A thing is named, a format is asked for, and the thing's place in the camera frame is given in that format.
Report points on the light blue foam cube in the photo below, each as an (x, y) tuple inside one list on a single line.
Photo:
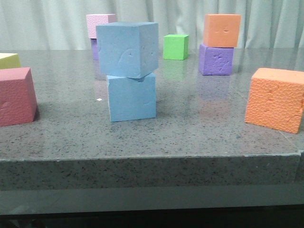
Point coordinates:
[(131, 99), (128, 49)]

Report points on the green foam cube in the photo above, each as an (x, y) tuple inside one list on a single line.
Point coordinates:
[(175, 46)]

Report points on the purple foam cube under orange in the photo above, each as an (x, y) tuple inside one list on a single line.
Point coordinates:
[(215, 60)]

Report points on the purple foam cube under pink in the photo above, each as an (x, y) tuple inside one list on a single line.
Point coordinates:
[(94, 48)]

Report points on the orange foam cube on purple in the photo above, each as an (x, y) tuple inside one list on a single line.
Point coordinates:
[(221, 30)]

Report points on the large orange foam cube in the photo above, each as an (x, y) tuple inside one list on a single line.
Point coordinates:
[(276, 99)]

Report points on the dark red foam cube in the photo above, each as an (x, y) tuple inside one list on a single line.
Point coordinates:
[(18, 102)]

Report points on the yellow foam cube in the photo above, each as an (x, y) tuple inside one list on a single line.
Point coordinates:
[(9, 60)]

